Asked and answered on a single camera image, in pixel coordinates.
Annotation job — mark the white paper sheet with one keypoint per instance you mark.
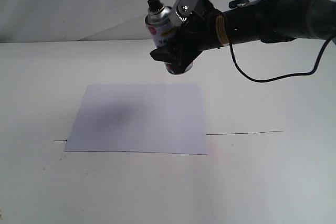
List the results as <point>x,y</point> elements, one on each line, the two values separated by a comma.
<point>152,118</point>

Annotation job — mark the white dotted spray paint can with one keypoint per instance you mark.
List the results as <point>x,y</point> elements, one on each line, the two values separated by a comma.
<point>164,33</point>

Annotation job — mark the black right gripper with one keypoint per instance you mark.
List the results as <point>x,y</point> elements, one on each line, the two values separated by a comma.
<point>195,32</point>

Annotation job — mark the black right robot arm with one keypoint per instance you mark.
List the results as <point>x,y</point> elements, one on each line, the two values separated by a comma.
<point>273,21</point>

